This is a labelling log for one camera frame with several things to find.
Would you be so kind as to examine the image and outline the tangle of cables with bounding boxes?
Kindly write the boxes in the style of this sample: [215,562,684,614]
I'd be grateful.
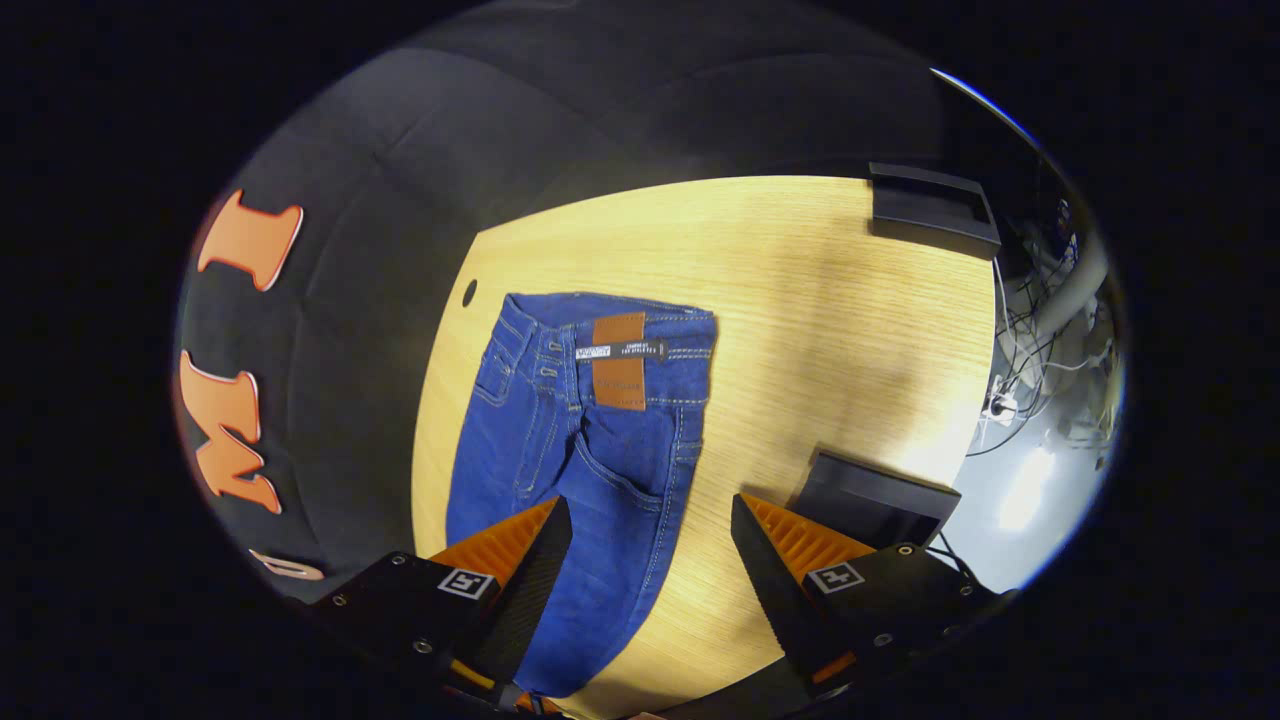
[965,195,1116,471]

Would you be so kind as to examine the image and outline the black backdrop cloth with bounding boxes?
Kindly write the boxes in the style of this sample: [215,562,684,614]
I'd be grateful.
[170,0,1061,606]

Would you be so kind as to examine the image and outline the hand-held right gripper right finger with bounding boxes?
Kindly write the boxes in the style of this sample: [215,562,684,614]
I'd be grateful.
[730,492,1016,693]

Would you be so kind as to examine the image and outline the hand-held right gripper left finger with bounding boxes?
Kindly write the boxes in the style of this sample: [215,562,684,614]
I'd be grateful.
[305,495,574,703]

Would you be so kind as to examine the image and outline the blue jeans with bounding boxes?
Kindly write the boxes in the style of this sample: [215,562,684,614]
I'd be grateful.
[445,290,719,699]

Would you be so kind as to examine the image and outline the black plastic box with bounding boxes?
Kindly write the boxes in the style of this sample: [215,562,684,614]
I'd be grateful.
[867,161,1003,261]
[790,449,963,551]

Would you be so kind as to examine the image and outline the grey hose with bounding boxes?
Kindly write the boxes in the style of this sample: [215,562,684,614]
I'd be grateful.
[1008,228,1111,343]

